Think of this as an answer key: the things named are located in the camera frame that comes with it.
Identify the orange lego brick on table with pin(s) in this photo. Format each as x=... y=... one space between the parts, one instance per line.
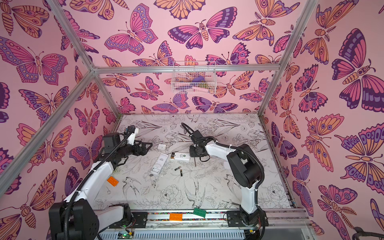
x=113 y=181

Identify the white wire basket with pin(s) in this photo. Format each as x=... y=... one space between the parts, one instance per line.
x=192 y=77

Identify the purple object in basket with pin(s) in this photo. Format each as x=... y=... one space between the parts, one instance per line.
x=197 y=80

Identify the green circuit board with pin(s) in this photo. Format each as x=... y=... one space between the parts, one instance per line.
x=125 y=235

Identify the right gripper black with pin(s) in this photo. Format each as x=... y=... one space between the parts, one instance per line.
x=195 y=151

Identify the green lego brick on rail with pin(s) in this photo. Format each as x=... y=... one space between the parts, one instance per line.
x=200 y=212

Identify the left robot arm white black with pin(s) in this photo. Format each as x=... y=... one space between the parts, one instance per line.
x=74 y=218

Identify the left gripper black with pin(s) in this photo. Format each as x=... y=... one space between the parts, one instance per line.
x=143 y=151

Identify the white battery cover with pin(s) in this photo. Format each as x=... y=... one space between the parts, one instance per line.
x=162 y=147
x=226 y=165

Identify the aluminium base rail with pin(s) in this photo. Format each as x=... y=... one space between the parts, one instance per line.
x=285 y=224

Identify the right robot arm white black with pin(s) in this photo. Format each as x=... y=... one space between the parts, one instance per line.
x=246 y=169

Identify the orange lego brick on rail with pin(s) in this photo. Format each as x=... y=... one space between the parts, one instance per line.
x=176 y=217

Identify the white remote control with batteries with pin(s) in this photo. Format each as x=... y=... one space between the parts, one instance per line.
x=158 y=165

